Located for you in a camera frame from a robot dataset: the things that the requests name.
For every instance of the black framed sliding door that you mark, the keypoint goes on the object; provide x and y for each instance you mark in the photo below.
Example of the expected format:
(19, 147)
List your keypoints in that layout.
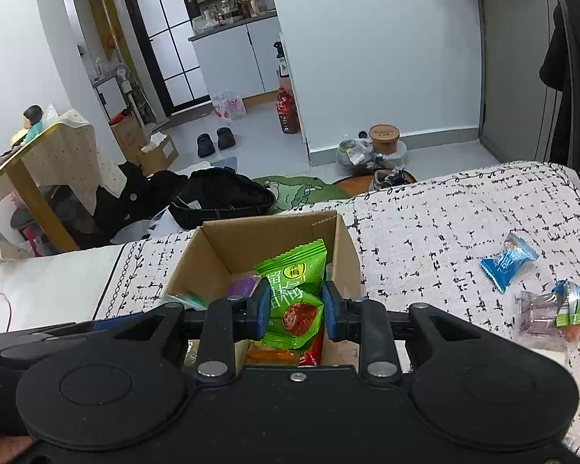
(169, 58)

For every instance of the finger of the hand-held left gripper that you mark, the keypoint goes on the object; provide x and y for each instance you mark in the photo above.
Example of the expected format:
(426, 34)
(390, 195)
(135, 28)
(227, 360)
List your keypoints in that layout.
(101, 325)

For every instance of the wooden side table with cloth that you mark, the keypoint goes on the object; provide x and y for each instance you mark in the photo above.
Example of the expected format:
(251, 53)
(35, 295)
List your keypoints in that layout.
(72, 154)

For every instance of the floor carton with tissue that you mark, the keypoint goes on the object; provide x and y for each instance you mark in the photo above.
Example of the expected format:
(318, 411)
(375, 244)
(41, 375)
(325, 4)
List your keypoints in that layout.
(162, 154)

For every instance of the cardboard box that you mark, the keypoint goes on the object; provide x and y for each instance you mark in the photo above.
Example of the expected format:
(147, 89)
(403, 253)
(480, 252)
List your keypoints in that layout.
(266, 237)

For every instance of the dark green snack packet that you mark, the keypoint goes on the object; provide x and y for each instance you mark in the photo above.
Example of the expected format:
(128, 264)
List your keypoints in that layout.
(188, 301)

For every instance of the pile of black clothes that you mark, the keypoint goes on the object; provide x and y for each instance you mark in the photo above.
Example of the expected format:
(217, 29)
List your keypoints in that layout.
(135, 188)

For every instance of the blue snack packet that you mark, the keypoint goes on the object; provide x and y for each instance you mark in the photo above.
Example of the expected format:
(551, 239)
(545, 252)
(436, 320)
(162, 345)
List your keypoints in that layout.
(507, 263)

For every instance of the clear plastic container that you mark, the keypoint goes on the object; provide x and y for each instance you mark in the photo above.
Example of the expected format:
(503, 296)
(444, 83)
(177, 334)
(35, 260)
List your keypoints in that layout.
(396, 154)

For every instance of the white fan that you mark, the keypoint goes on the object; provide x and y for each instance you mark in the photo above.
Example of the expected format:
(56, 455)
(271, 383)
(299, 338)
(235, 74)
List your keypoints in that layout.
(122, 72)

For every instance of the black haired doll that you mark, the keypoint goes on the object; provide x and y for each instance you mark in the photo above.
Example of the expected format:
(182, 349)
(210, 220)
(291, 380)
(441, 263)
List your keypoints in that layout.
(33, 116)

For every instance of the red stick packet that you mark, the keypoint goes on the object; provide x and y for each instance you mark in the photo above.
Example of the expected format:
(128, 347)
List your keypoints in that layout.
(312, 357)

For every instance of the clear plastic bag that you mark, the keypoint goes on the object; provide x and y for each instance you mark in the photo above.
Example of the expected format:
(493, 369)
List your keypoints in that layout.
(353, 152)

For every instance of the black coat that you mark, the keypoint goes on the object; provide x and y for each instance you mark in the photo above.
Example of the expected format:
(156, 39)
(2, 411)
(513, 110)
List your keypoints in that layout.
(575, 82)

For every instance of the row of kitchen bottles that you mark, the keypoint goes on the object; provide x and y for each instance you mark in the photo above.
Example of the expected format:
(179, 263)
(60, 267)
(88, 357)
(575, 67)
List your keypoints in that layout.
(227, 12)

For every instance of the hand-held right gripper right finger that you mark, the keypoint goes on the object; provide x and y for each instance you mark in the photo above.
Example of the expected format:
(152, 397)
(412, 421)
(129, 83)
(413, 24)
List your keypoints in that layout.
(331, 312)

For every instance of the brown paper bowl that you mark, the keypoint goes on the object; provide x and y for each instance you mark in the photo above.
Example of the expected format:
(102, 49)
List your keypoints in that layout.
(384, 138)

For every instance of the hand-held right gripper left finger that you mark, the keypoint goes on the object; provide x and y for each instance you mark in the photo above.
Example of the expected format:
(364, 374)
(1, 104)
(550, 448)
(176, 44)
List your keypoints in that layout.
(261, 309)

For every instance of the white kitchen cabinet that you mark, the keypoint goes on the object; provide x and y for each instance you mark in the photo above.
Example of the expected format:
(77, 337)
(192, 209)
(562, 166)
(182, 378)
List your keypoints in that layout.
(232, 58)

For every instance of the grey door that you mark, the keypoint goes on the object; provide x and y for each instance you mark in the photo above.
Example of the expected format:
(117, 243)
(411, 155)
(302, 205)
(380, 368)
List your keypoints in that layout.
(512, 58)

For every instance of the purple bread packet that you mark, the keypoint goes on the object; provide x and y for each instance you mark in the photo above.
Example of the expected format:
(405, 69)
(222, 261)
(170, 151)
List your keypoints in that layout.
(244, 286)

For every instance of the red drink bottle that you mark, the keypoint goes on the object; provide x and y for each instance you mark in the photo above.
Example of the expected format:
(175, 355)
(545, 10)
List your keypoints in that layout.
(287, 113)

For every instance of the green rug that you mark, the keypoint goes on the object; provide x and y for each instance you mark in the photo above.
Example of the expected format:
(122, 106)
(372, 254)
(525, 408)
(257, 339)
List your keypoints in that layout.
(295, 193)

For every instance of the green plum packet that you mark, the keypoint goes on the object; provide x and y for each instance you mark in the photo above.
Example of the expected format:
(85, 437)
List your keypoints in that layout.
(295, 270)

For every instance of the white bed sheet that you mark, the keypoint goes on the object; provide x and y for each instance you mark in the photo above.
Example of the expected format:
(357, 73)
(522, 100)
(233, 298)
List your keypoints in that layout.
(53, 280)

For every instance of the white side cabinet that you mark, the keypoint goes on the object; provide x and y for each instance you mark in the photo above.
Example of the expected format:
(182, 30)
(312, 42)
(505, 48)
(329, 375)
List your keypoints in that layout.
(109, 96)

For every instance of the brown carton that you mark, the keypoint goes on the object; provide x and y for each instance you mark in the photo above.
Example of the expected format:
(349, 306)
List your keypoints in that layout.
(125, 138)

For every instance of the grey sneaker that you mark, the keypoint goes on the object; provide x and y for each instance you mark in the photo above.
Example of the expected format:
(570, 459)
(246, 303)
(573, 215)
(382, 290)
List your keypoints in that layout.
(384, 180)

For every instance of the black bag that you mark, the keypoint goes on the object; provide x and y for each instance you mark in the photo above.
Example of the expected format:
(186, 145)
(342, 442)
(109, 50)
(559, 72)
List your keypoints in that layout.
(222, 193)

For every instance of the clear purple snack packet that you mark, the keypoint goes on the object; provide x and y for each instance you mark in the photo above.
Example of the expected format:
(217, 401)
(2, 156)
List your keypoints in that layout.
(536, 314)

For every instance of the small avocado print packet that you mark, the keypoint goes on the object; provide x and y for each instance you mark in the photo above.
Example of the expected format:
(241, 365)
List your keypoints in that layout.
(573, 304)

